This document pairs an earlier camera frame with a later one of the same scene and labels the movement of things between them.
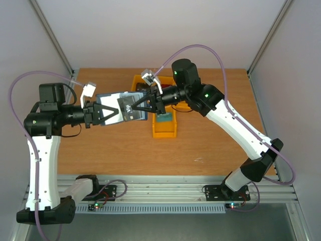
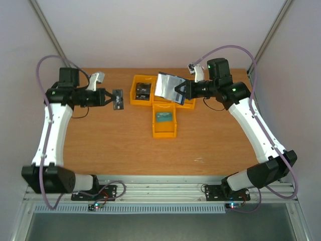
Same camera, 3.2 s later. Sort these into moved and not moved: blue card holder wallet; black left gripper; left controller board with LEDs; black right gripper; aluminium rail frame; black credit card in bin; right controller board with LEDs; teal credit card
Moved: black right gripper; blue card holder wallet; black left gripper
Not moved: aluminium rail frame; teal credit card; left controller board with LEDs; right controller board with LEDs; black credit card in bin
